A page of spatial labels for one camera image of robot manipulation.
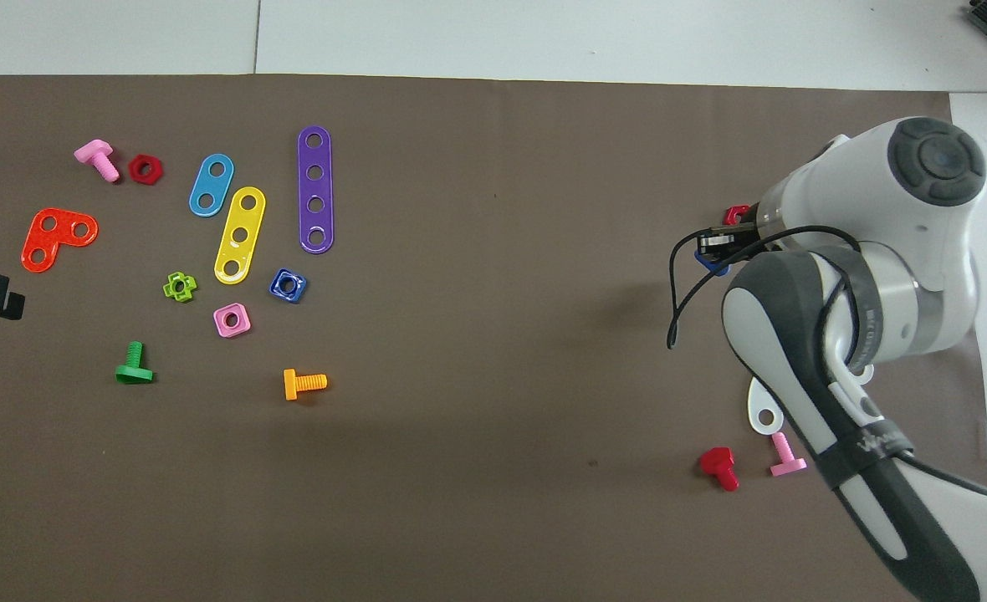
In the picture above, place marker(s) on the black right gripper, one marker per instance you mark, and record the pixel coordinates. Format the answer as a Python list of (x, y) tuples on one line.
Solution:
[(732, 242)]

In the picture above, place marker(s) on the blue triangle-head screw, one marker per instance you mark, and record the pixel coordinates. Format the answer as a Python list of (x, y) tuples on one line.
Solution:
[(713, 269)]

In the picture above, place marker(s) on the blue square nut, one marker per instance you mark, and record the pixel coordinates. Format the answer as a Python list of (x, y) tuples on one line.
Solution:
[(277, 292)]

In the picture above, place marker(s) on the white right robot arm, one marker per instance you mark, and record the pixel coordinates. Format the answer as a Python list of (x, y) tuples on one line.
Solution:
[(878, 184)]

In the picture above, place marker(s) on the red hex nut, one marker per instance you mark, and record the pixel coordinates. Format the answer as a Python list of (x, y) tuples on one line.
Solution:
[(736, 214), (135, 170)]

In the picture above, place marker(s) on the green square-head screw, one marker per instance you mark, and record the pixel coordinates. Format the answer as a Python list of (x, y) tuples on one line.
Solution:
[(134, 374)]

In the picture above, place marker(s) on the pink square-head screw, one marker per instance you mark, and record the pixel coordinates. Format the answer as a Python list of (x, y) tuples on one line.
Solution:
[(94, 153), (786, 466)]

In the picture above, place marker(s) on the lime green cross nut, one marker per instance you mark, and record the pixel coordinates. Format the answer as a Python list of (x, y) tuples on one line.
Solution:
[(168, 289)]

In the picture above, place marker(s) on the red hex-head screw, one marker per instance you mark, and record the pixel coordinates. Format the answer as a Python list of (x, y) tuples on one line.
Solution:
[(718, 461)]

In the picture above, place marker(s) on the pink square nut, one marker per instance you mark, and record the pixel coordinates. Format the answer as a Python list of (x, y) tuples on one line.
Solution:
[(243, 329)]

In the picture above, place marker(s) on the orange square-head screw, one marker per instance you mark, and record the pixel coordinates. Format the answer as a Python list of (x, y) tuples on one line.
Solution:
[(291, 385)]

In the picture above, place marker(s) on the orange-red L-shaped plate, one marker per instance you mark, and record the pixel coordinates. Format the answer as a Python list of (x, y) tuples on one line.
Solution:
[(57, 238)]

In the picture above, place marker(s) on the white curved five-hole plate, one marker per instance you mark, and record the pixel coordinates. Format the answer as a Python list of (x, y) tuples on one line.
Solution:
[(755, 400)]

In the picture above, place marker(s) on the light blue two-hole plate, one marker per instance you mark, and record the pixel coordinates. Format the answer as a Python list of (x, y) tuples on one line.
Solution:
[(212, 185)]

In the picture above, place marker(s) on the yellow three-hole plate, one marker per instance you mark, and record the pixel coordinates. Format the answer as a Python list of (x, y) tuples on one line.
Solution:
[(244, 219)]

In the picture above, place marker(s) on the brown table mat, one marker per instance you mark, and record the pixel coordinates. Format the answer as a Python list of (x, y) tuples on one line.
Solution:
[(460, 435)]

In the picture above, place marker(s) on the purple four-hole plate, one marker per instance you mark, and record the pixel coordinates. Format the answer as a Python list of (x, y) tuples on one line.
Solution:
[(315, 188)]

